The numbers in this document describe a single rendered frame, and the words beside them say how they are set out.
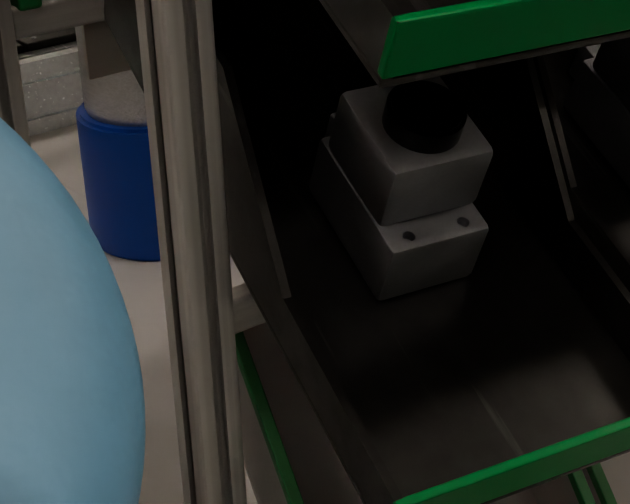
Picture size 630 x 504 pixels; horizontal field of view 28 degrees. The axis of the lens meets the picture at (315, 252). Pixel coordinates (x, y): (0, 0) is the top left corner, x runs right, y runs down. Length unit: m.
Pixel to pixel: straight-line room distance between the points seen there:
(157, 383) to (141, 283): 0.20
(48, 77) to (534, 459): 1.36
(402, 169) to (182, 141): 0.08
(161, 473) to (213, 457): 0.52
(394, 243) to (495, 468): 0.09
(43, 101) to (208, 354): 1.26
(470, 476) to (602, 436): 0.05
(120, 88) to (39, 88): 0.44
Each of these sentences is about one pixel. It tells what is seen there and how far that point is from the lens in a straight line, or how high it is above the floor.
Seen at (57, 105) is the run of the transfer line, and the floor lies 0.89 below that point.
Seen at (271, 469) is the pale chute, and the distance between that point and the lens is 0.52.
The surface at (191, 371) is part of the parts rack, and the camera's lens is 0.48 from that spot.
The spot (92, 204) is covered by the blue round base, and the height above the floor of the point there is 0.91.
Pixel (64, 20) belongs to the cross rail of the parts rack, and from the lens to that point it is 0.60.
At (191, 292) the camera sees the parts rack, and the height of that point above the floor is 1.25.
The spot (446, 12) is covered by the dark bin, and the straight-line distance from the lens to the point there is 0.34.
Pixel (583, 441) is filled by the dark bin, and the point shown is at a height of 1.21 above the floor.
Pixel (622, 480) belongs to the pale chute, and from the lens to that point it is 0.65.
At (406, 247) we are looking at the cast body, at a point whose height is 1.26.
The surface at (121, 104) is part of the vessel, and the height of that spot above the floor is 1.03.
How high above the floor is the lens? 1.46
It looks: 27 degrees down
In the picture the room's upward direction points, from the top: 2 degrees counter-clockwise
